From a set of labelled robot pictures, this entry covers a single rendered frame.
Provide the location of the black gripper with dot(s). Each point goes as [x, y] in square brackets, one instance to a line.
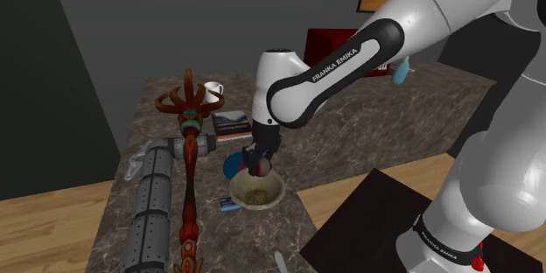
[265, 135]

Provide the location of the dark red ball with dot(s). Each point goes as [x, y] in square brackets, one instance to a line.
[262, 167]

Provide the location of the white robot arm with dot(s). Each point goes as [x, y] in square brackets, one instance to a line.
[431, 3]

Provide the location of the blue plate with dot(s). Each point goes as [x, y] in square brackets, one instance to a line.
[233, 165]

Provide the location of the beige bowl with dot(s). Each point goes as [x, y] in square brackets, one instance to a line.
[256, 195]

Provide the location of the dark blue book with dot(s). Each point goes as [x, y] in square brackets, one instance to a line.
[230, 123]

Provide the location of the small blue box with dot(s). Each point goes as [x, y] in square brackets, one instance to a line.
[229, 205]

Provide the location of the ornate red orange staff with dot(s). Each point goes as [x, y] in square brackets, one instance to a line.
[190, 186]

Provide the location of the white mug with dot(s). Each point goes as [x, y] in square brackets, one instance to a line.
[211, 92]

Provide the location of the grey perforated pipe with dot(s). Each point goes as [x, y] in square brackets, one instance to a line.
[151, 204]

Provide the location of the dark red box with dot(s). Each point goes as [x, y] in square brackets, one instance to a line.
[328, 48]

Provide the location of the light blue tool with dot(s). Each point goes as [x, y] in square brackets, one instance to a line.
[400, 72]

